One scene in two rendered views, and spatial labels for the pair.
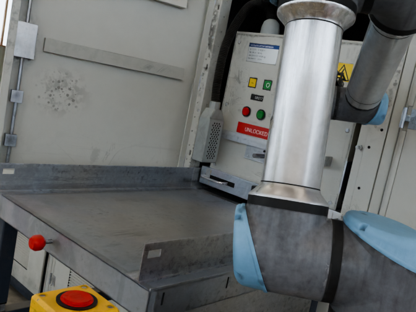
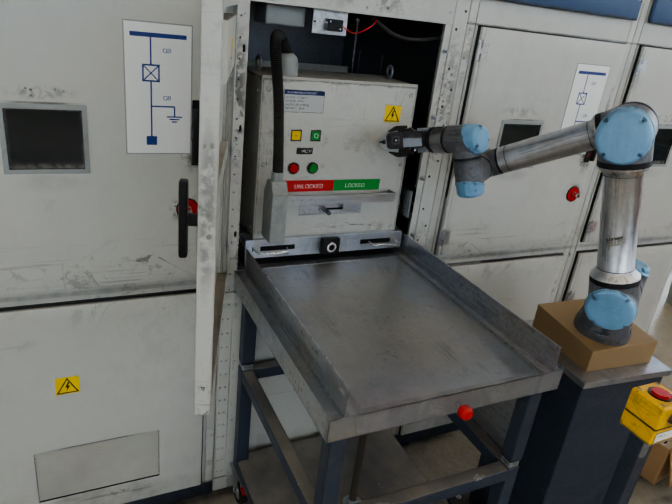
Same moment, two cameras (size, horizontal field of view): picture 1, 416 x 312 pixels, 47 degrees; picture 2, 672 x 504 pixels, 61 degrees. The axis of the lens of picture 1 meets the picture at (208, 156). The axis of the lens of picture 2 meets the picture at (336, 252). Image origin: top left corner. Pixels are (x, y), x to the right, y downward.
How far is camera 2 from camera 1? 1.65 m
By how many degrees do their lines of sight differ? 68
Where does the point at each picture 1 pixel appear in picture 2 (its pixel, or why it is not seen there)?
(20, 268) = not seen: outside the picture
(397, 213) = (454, 217)
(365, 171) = (427, 195)
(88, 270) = (505, 394)
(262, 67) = (306, 117)
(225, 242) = (500, 310)
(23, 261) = not seen: outside the picture
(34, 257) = not seen: outside the picture
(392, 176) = (451, 194)
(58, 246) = (467, 400)
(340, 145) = (395, 178)
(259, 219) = (632, 295)
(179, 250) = (534, 336)
